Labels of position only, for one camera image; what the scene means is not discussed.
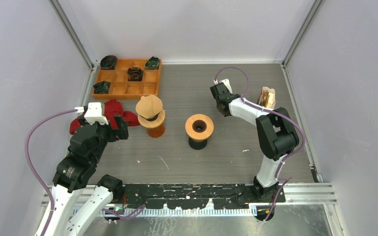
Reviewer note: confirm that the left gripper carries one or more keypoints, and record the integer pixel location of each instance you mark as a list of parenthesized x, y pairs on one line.
[(122, 131)]

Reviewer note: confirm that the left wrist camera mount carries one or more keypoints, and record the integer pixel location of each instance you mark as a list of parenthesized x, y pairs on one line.
[(93, 112)]

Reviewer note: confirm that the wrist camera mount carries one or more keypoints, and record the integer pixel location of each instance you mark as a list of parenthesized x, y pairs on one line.
[(225, 82), (93, 112)]

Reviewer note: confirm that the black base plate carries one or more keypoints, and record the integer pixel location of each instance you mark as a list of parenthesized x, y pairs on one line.
[(194, 196)]

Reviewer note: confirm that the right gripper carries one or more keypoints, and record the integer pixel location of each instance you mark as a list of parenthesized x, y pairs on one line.
[(231, 94)]

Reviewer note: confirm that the red cloth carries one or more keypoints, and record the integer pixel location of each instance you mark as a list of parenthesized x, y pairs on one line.
[(114, 107)]

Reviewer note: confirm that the orange coffee filter box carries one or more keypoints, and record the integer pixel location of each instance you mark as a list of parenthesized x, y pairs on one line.
[(267, 98)]

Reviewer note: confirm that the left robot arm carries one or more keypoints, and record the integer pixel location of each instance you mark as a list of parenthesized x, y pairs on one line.
[(72, 175)]

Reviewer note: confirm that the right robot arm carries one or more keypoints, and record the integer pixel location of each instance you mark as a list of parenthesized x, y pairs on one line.
[(277, 135)]

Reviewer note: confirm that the green coil bottom left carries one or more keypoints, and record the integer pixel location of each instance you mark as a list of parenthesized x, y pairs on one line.
[(102, 87)]

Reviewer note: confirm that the brown paper coffee filter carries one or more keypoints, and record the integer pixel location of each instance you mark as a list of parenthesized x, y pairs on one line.
[(149, 107)]

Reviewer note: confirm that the orange wooden compartment tray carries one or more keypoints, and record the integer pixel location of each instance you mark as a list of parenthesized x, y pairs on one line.
[(121, 88)]

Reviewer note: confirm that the green coil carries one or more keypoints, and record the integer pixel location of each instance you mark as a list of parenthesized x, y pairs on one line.
[(152, 63), (102, 87)]

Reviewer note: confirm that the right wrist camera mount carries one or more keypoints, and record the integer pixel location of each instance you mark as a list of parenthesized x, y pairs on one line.
[(225, 82)]

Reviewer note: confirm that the green coil top right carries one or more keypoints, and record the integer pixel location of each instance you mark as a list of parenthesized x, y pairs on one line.
[(152, 63)]

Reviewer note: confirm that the red black carafe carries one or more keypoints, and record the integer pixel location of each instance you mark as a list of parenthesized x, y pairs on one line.
[(198, 126)]

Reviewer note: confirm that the orange glass carafe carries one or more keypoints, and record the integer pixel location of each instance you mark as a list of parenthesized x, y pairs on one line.
[(156, 132)]

